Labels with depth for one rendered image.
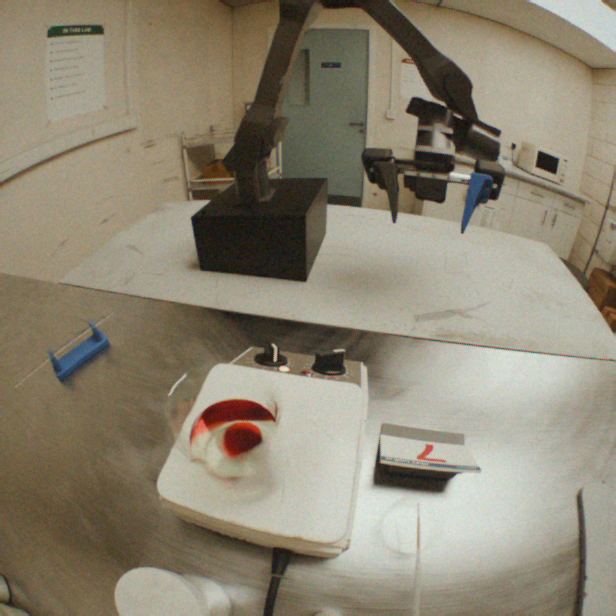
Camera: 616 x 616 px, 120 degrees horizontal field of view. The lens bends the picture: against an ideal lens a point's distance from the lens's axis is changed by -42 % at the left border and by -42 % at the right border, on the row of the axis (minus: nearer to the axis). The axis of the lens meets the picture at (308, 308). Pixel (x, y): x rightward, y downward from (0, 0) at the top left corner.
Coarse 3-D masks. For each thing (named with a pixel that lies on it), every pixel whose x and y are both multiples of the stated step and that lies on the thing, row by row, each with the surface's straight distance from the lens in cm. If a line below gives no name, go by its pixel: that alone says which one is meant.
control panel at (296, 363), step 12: (252, 348) 33; (240, 360) 29; (252, 360) 29; (288, 360) 30; (300, 360) 30; (312, 360) 31; (348, 360) 32; (288, 372) 27; (300, 372) 27; (312, 372) 27; (348, 372) 28; (360, 372) 29; (360, 384) 26
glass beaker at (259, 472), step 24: (192, 384) 15; (216, 384) 16; (240, 384) 16; (264, 384) 14; (168, 408) 14; (192, 408) 16; (168, 432) 13; (264, 432) 12; (192, 456) 13; (240, 456) 12; (264, 456) 14; (216, 480) 15; (240, 480) 15; (264, 480) 16
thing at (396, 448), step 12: (384, 444) 28; (396, 444) 29; (408, 444) 29; (420, 444) 30; (432, 444) 31; (396, 456) 26; (408, 456) 27; (420, 456) 27; (432, 456) 28; (444, 456) 28; (456, 456) 29; (468, 456) 30
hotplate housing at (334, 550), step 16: (160, 496) 23; (176, 512) 22; (192, 512) 22; (352, 512) 21; (208, 528) 25; (224, 528) 21; (240, 528) 21; (352, 528) 20; (272, 544) 22; (288, 544) 20; (304, 544) 20; (320, 544) 20; (336, 544) 20; (272, 560) 24; (288, 560) 23
